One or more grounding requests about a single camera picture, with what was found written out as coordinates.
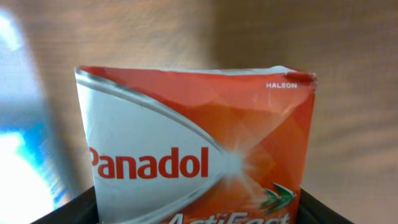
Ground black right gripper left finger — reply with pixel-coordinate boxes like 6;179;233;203
32;187;98;224

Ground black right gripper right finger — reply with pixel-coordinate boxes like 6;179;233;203
297;189;354;224

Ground blue Kool Fever box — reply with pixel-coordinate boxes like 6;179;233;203
1;7;70;223

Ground red Panadol ActiFast box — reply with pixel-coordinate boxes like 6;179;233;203
75;66;317;223

